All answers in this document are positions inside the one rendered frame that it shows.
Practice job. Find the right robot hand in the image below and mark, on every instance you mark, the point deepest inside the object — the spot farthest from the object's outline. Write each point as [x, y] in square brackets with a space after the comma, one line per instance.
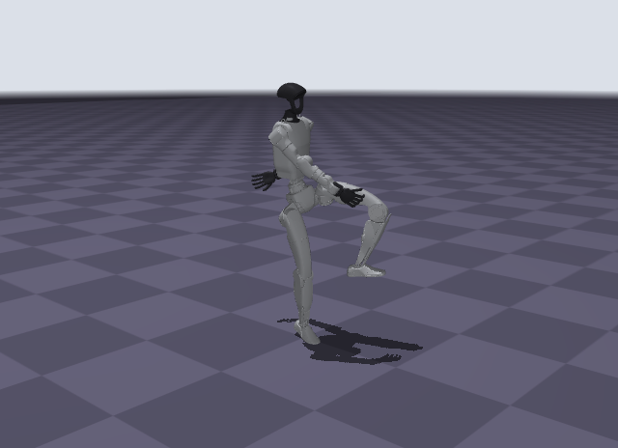
[348, 195]

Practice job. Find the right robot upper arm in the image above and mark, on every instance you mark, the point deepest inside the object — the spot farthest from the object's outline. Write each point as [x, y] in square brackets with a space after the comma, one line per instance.
[279, 138]

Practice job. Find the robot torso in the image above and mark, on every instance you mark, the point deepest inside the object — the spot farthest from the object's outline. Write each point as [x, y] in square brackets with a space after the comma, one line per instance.
[303, 195]

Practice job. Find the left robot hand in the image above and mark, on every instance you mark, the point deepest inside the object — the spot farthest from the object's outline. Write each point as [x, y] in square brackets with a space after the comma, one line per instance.
[267, 178]

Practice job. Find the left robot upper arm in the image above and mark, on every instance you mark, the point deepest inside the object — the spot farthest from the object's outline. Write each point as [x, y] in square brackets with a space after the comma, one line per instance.
[310, 123]

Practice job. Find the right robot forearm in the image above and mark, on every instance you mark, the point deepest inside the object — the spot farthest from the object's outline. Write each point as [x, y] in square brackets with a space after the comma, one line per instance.
[313, 172]

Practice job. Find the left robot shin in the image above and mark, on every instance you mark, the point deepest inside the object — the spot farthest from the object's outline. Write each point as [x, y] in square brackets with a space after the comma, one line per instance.
[371, 235]

